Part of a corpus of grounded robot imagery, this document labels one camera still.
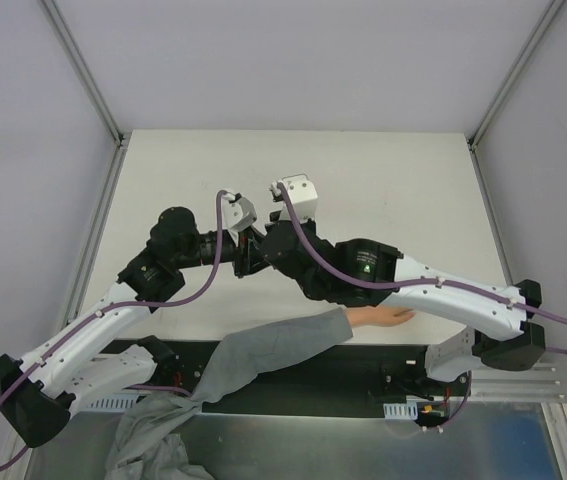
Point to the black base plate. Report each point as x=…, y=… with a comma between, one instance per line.
x=346, y=381

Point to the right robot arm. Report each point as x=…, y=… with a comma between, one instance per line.
x=497, y=333

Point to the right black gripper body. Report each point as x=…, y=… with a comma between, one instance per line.
x=265, y=238

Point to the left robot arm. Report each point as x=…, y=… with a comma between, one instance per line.
x=43, y=389

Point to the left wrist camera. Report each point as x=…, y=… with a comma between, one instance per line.
x=238, y=213

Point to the left aluminium frame post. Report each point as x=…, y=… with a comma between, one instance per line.
x=72, y=50

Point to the mannequin hand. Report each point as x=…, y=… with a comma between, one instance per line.
x=380, y=316

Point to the right aluminium frame post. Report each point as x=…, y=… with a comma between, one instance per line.
x=514, y=74

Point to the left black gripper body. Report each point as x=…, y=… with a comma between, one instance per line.
x=239, y=256

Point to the grey shirt sleeve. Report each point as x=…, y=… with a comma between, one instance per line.
x=146, y=445

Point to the aluminium frame post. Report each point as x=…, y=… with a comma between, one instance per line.
x=72, y=50
x=514, y=74

